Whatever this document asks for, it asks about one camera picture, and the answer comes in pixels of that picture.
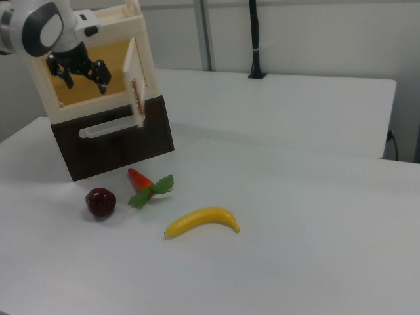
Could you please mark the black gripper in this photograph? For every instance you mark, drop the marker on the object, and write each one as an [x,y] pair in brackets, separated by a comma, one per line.
[72,57]

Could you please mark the cream ribbed cabinet door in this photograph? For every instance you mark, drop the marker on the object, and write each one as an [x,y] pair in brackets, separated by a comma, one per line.
[131,72]

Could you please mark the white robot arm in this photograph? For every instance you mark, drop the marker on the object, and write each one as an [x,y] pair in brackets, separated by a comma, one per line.
[39,29]

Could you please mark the cream plastic cabinet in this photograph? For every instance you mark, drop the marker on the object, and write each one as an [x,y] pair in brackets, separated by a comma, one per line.
[147,65]

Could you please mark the orange toy carrot with leaves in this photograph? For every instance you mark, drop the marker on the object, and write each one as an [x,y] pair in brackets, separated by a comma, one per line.
[139,180]

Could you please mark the dark red toy apple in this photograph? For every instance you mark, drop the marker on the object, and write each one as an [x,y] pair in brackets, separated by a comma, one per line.
[100,201]

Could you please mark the black pole with square foot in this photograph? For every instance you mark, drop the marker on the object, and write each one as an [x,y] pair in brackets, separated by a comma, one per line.
[254,33]

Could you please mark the yellow toy banana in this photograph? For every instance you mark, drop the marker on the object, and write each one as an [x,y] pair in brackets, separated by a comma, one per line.
[200,220]

